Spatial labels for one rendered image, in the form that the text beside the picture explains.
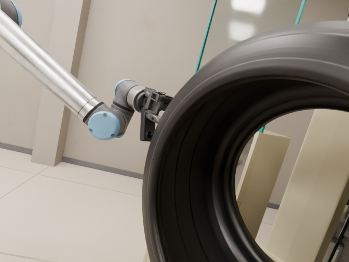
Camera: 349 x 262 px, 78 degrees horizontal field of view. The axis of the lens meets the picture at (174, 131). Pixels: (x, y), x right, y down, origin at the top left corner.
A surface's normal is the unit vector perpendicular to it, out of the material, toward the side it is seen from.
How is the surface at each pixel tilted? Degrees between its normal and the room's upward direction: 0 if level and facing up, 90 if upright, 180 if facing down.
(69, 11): 90
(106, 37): 90
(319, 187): 90
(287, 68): 79
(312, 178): 90
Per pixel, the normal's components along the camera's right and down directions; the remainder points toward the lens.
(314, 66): -0.67, -0.25
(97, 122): 0.09, 0.21
